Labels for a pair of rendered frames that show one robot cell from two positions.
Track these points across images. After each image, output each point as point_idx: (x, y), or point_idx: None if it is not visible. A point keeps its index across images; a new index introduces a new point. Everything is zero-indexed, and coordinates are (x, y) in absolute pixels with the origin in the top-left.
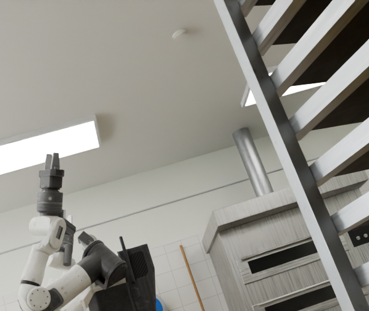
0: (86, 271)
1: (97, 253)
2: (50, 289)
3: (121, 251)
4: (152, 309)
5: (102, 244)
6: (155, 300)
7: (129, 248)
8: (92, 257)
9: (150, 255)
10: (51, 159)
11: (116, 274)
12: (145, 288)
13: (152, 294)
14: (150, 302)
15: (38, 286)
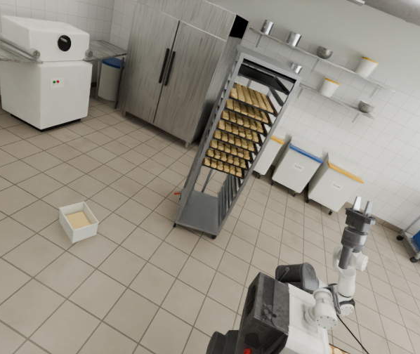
0: None
1: None
2: (327, 285)
3: (284, 284)
4: (246, 311)
5: (300, 263)
6: (244, 305)
7: (276, 279)
8: None
9: (254, 279)
10: (366, 205)
11: None
12: (254, 300)
13: (247, 302)
14: (248, 307)
15: (334, 282)
